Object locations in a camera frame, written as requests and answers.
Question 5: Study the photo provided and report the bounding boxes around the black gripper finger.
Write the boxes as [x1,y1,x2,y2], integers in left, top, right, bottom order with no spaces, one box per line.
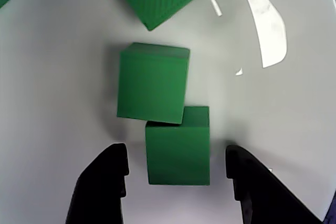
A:
[225,144,323,224]
[65,143,130,224]

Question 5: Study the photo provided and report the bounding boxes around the white round plate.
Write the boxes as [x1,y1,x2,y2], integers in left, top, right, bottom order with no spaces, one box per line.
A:
[0,0,336,224]

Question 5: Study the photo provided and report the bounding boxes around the blue woven tablecloth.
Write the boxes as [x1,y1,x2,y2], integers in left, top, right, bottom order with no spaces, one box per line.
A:
[322,195,336,224]

